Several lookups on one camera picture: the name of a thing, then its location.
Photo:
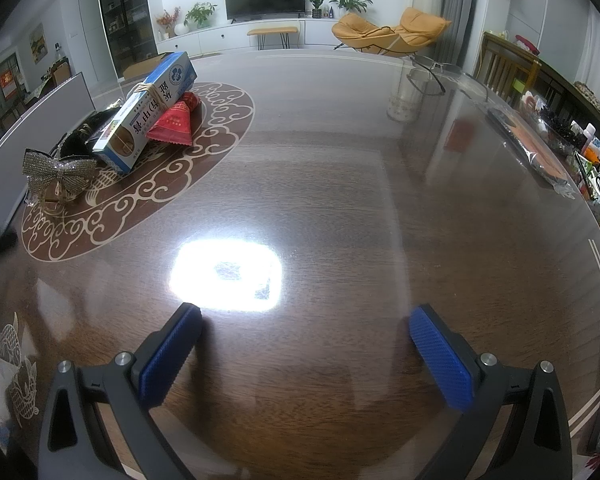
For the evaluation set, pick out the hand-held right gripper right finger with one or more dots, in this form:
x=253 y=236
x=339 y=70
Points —
x=442 y=360

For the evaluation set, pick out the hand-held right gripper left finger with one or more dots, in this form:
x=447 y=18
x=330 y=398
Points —
x=172 y=355

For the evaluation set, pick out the rhinestone bow hair clip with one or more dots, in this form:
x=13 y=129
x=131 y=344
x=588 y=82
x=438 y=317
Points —
x=60 y=170

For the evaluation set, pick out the black box with white labels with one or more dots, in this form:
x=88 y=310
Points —
x=102 y=127

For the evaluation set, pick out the long blue and white box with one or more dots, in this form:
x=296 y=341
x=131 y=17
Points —
x=130 y=130

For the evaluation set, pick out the red snack packet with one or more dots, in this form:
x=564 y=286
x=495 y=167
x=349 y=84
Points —
x=172 y=122

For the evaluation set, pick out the brown patterned desktop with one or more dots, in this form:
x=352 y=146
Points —
x=330 y=185

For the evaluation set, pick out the red door poster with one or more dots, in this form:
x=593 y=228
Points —
x=8 y=84

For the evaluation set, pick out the black orange plastic packet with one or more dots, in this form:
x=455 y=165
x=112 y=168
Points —
x=525 y=145

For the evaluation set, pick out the clutter of small bottles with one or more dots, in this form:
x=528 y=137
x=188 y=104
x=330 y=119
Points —
x=590 y=160

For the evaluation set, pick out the dark glass display cabinet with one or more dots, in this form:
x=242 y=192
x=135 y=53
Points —
x=125 y=10

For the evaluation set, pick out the red flowers in vase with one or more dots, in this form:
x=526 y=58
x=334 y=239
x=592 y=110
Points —
x=167 y=22

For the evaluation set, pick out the wooden slatted chair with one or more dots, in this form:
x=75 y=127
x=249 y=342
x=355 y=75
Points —
x=505 y=72

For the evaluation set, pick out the thin-framed eyeglasses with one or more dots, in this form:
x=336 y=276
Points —
x=426 y=60

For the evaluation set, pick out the white television cabinet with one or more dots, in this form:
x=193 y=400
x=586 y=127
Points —
x=215 y=37

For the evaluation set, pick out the dark wooden sideboard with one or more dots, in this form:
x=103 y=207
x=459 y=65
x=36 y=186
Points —
x=565 y=80

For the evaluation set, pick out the bushy green potted plant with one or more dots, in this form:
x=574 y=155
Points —
x=200 y=15

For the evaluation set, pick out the orange lounge chair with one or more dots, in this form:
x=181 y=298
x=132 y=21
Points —
x=365 y=30

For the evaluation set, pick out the wooden bench with metal legs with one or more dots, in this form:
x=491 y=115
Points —
x=272 y=30

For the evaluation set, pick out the grey curtain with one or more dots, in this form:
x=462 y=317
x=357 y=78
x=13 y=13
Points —
x=462 y=10

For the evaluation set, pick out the large leafy potted plant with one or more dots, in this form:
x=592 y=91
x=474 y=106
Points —
x=350 y=0

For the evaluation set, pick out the small green potted plant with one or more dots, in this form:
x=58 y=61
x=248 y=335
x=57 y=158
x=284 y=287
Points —
x=316 y=7

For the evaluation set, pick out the framed wall picture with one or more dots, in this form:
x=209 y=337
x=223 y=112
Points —
x=37 y=42

